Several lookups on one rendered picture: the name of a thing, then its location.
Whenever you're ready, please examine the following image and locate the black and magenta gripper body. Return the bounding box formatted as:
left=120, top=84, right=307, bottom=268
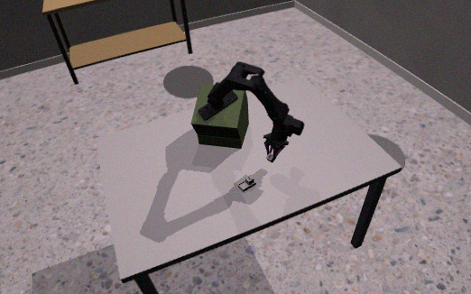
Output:
left=263, top=128, right=289, bottom=149

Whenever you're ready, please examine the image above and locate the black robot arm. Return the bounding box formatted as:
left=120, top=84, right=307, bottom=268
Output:
left=198, top=61, right=304, bottom=142

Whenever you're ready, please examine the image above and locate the white cube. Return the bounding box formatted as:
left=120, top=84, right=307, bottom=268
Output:
left=266, top=153, right=276, bottom=163
left=245, top=175, right=254, bottom=186

